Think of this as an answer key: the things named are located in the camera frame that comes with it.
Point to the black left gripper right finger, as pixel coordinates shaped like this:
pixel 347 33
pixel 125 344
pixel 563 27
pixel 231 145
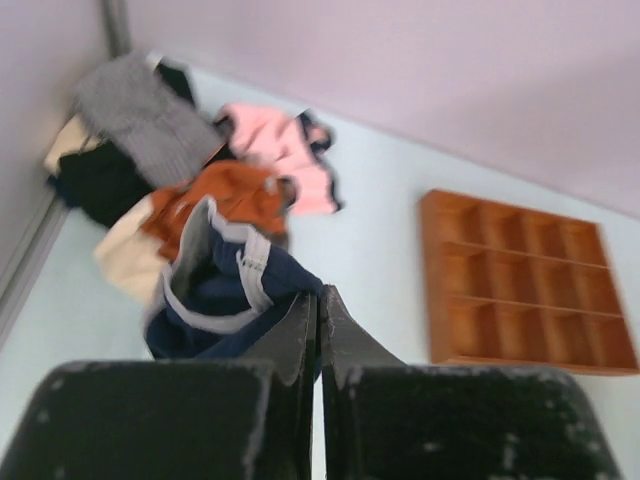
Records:
pixel 385 419

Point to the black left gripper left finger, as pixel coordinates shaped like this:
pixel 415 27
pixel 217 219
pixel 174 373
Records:
pixel 246 418

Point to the navy underwear with white trim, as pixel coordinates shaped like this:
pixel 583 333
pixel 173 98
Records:
pixel 228 286

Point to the cream underwear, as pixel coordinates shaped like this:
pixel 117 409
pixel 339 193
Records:
pixel 128 258

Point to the orange underwear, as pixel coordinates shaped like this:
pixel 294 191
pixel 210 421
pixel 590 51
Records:
pixel 243 194

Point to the pink underwear with navy trim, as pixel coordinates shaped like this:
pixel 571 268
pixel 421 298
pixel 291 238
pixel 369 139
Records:
pixel 293 147

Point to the black underwear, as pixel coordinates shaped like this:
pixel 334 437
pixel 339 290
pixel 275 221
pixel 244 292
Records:
pixel 103 182

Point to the grey ribbed underwear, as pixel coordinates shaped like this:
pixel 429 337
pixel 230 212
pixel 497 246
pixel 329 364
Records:
pixel 126 102

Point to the wooden compartment tray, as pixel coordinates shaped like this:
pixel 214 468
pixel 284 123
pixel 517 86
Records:
pixel 510 285

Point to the aluminium corner post left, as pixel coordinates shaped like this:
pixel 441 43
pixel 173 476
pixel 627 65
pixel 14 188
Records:
pixel 115 16

